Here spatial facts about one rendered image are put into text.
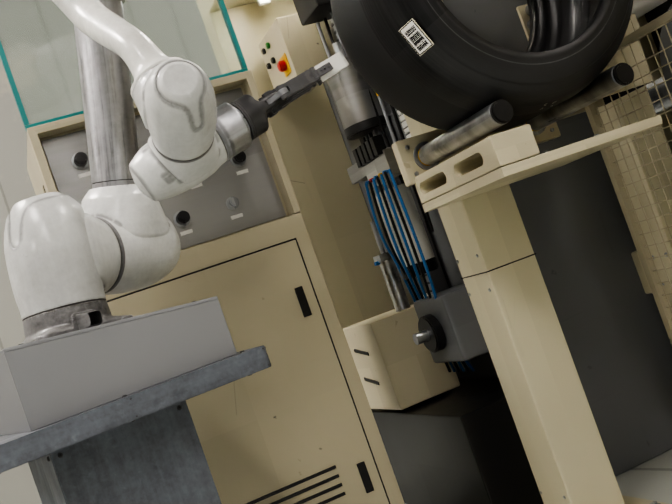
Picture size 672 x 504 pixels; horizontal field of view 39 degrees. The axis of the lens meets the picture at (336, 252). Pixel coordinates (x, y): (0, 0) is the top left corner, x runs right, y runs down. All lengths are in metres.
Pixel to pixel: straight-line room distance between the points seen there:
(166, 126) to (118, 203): 0.45
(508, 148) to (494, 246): 0.42
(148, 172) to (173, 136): 0.13
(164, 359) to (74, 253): 0.27
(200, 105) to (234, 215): 0.88
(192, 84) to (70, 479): 0.69
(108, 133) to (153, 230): 0.21
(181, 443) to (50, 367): 0.29
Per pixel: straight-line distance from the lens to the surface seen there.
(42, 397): 1.57
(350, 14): 1.85
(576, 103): 2.00
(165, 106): 1.43
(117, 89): 1.94
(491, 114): 1.73
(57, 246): 1.74
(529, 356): 2.11
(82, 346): 1.59
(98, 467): 1.67
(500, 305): 2.09
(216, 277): 2.21
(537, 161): 1.75
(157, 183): 1.58
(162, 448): 1.70
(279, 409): 2.23
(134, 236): 1.87
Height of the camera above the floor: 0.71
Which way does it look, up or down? 2 degrees up
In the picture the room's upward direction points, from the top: 20 degrees counter-clockwise
